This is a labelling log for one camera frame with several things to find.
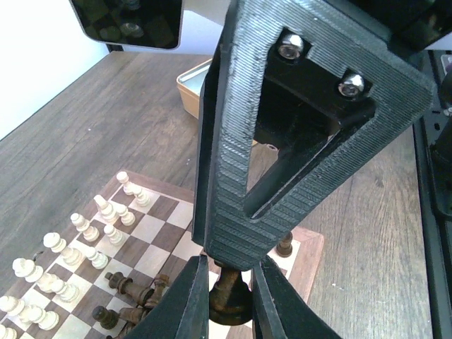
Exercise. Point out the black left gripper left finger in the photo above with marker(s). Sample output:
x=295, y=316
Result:
x=183, y=311

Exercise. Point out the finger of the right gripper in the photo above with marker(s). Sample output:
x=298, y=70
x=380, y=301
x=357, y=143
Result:
x=299, y=96

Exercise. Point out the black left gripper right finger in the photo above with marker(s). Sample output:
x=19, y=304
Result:
x=278, y=309

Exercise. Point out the dark chess piece pile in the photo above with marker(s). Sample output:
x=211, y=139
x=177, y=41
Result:
x=146, y=299

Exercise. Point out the dark chess pawn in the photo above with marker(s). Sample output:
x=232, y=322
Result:
x=284, y=247

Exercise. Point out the wooden chess board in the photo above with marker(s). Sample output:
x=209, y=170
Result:
x=158, y=242

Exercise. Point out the white chess pawn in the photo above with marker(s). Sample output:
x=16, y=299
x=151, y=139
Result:
x=126, y=216
x=142, y=197

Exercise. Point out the white chess bishop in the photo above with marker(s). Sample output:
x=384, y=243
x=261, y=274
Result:
x=83, y=226

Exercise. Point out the white chess knight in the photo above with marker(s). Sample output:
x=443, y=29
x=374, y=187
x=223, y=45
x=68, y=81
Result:
x=106, y=209

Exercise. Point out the white chess queen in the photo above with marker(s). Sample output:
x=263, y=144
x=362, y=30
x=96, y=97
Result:
x=58, y=247

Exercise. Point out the white chess rook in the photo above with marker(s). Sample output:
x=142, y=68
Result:
x=128, y=187

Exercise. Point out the gold metal tray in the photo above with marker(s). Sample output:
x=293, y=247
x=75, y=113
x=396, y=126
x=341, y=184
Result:
x=189, y=85

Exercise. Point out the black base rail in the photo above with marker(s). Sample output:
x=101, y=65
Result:
x=432, y=137

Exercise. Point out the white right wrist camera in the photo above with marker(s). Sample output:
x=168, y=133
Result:
x=143, y=23

